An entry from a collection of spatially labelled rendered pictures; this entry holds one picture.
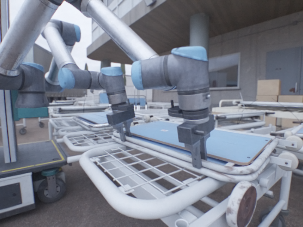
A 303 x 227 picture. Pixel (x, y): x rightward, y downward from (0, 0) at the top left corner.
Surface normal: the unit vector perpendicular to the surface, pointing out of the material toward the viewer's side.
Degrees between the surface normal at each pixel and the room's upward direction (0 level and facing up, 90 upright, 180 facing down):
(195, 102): 100
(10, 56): 134
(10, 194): 90
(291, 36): 90
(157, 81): 128
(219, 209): 0
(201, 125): 90
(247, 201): 90
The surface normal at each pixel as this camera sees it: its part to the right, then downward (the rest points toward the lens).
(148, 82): -0.23, 0.77
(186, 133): -0.72, 0.29
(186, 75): -0.47, 0.30
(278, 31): -0.80, 0.06
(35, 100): 0.72, -0.28
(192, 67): -0.11, 0.27
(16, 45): 0.24, 0.76
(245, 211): 0.59, 0.08
